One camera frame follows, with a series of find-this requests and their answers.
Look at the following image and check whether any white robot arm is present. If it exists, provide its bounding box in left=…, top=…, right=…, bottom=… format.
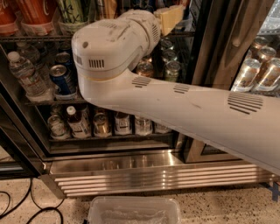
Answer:
left=72, top=10, right=280, bottom=175

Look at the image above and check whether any front green soda can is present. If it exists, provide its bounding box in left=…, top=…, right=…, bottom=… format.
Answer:
left=164, top=60, right=181, bottom=82

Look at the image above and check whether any front gold soda can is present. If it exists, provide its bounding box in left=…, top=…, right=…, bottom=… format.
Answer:
left=136, top=62, right=154, bottom=77

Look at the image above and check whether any gold can top shelf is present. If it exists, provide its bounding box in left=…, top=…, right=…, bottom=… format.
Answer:
left=95, top=0, right=117, bottom=19

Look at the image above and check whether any gold can shelf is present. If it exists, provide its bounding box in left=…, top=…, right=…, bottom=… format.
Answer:
left=95, top=0, right=117, bottom=19
left=93, top=112, right=110, bottom=136

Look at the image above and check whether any green can top shelf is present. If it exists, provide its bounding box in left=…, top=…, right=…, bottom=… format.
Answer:
left=56, top=0, right=89, bottom=24

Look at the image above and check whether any small water bottle bottom shelf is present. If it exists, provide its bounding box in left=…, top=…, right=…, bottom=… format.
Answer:
left=135, top=116, right=152, bottom=136

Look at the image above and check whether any front blue pepsi can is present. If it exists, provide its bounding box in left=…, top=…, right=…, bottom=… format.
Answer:
left=50, top=65, right=76, bottom=95

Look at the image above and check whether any gold can bottom shelf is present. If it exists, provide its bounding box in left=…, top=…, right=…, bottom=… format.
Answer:
left=93, top=112, right=110, bottom=136

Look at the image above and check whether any red coca-cola can top shelf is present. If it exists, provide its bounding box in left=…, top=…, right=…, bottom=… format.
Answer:
left=16, top=0, right=57, bottom=25

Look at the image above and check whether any front water bottle middle shelf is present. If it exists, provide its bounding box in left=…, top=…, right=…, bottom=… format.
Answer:
left=8, top=52, right=47, bottom=96

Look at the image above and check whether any green-white can bottom shelf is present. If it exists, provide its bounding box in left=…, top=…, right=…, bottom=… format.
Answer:
left=47, top=115, right=70, bottom=140

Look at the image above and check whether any orange can far left top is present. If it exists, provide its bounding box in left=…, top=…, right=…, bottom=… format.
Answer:
left=0, top=0, right=17, bottom=25

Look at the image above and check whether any stainless steel fridge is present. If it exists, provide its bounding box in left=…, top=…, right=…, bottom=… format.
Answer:
left=1, top=0, right=279, bottom=198

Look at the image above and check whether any brown tea bottle centre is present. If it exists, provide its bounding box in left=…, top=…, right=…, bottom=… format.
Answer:
left=115, top=112, right=132, bottom=135

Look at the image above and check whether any brown tea bottle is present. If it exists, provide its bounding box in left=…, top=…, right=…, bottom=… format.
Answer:
left=66, top=106, right=91, bottom=138
left=115, top=112, right=132, bottom=135

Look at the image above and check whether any brown tea bottle left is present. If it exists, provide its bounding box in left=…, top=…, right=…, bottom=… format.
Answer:
left=66, top=106, right=91, bottom=138

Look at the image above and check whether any clear plastic bin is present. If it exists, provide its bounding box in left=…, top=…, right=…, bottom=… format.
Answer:
left=87, top=196, right=181, bottom=224

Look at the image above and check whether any black floor cable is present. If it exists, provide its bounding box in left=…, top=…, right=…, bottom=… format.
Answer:
left=0, top=178, right=65, bottom=224

